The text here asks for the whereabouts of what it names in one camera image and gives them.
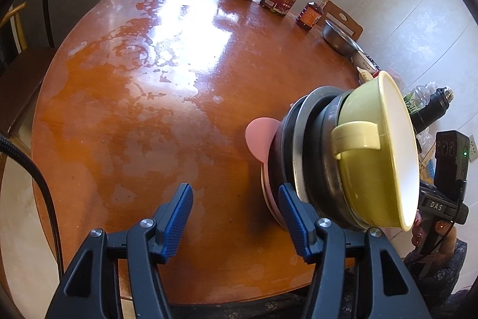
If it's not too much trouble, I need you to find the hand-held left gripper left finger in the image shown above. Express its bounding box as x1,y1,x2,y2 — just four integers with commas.
48,183,194,319

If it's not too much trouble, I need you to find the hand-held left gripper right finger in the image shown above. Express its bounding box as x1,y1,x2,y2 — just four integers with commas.
278,183,430,319

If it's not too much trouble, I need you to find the wide shallow steel bowl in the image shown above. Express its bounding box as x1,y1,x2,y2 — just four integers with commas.
289,85,344,207

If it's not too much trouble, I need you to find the deep steel bowl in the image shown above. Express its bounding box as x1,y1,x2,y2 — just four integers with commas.
312,89,374,230

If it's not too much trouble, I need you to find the round steel pan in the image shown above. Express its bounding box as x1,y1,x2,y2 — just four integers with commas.
269,91,325,230

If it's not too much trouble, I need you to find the yellow ceramic bowl with handles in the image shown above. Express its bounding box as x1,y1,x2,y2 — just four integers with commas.
330,70,420,232

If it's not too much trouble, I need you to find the pink plastic plate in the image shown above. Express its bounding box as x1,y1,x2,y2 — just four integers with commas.
245,117,295,228

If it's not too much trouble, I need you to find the person's right hand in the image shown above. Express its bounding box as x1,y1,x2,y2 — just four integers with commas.
410,211,460,257

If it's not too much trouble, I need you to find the black thermos flask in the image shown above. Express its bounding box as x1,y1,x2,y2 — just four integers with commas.
413,87,455,135

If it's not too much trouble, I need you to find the green plastic bottle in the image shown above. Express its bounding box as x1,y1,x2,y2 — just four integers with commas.
401,81,437,118

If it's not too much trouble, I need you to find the white oval dish with food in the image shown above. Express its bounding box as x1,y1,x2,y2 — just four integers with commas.
356,65,382,84

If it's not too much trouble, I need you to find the white printed ceramic bowl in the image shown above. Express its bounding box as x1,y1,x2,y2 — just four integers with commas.
351,50,382,75

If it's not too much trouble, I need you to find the small steel bowl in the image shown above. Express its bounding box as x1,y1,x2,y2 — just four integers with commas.
322,19,361,56

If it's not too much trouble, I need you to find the brown wooden chair back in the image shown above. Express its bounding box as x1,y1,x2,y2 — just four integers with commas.
323,1,364,41

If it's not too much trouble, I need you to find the brown sauce bottle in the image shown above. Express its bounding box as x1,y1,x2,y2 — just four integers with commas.
295,0,331,31

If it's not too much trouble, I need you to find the yellow wooden chair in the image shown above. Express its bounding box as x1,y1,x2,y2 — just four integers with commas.
0,1,56,135

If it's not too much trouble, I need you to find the thick black cable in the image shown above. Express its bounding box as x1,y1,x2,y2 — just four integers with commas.
0,134,64,282

